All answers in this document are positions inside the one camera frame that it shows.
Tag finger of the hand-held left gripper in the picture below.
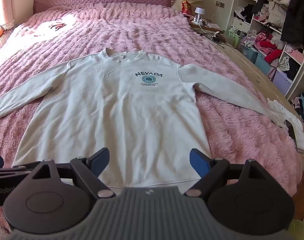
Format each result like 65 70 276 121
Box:
0 156 42 180

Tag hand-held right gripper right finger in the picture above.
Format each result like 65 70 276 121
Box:
186 149 276 198

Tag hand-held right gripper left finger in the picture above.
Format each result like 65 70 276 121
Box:
22 148 116 198

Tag white printed sweatshirt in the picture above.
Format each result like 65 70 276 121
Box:
0 47 290 195

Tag dark flat object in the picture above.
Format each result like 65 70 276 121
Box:
284 119 297 145

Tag white small garment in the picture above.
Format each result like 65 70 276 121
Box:
267 98 304 153

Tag purple storage bin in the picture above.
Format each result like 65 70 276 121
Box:
273 69 293 96

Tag light blue storage bin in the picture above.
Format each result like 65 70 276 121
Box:
241 45 259 65
254 54 272 76

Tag green basket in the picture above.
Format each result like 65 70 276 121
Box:
226 29 245 50

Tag red garment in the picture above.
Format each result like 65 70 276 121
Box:
259 39 284 63

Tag pink fuzzy blanket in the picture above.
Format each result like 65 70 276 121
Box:
0 2 304 240

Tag beige bedside table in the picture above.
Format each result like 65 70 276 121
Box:
188 19 226 31

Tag small brown pink cloth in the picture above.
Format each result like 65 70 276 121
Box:
48 21 67 31

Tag white drawer box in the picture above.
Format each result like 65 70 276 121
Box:
231 17 251 33

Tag white table lamp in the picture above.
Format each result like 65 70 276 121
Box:
194 7 209 25

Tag red snack bag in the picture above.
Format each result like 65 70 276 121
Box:
181 1 193 14

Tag black hanging coat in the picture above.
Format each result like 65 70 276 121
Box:
280 0 304 51

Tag beige bed frame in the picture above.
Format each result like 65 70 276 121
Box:
212 39 304 130

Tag tangle of cables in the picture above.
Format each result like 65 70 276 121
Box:
201 31 228 45

